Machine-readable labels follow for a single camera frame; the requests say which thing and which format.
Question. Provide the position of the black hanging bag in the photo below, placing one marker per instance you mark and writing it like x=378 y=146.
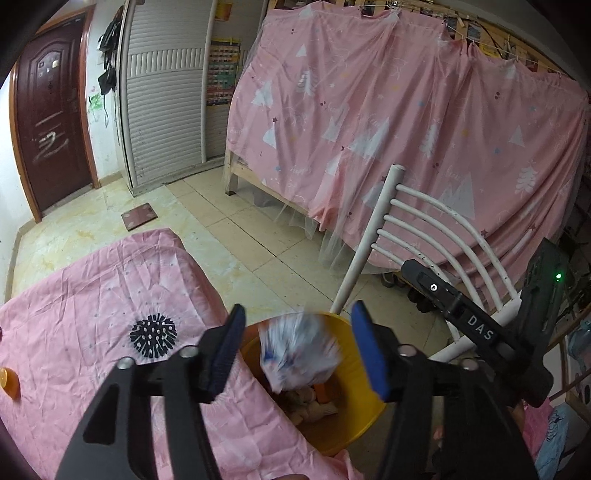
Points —
x=110 y=34
x=107 y=81

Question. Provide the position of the pink printed bedsheet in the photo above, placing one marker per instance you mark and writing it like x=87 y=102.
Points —
x=92 y=300

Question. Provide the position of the pink printed bed curtain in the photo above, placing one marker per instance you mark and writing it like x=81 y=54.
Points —
x=392 y=115

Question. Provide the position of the white slatted wardrobe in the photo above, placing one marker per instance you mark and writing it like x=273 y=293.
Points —
x=161 y=101

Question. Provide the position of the wooden bunk bed frame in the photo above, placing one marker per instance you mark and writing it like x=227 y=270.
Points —
x=231 y=175

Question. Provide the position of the brown floor scale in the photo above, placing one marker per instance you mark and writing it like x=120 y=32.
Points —
x=138 y=217

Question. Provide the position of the colourful grid poster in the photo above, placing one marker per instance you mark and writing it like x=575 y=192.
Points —
x=224 y=74

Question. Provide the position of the light blue printed cloth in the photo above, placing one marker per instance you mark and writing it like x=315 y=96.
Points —
x=561 y=438

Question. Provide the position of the yellow plastic bucket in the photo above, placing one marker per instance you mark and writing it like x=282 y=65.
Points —
x=351 y=424

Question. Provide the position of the white printed plastic bag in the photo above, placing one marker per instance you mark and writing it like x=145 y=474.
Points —
x=295 y=355

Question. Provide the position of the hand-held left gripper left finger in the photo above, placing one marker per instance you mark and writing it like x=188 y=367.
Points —
x=226 y=353

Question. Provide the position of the dark brown door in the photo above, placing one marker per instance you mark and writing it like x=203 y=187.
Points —
x=51 y=115

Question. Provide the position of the white metal chair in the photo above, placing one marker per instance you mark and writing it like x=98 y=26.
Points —
x=392 y=194

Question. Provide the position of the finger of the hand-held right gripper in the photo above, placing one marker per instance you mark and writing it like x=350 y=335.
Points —
x=443 y=297

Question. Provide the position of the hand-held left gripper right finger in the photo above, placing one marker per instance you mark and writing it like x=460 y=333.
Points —
x=369 y=350

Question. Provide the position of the grey knitted scarf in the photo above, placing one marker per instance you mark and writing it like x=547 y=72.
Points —
x=311 y=408

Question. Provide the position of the yellow paper sheet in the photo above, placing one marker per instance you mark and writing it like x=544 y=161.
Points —
x=224 y=9

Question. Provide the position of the orange thread spool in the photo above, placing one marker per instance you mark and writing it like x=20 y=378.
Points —
x=10 y=385

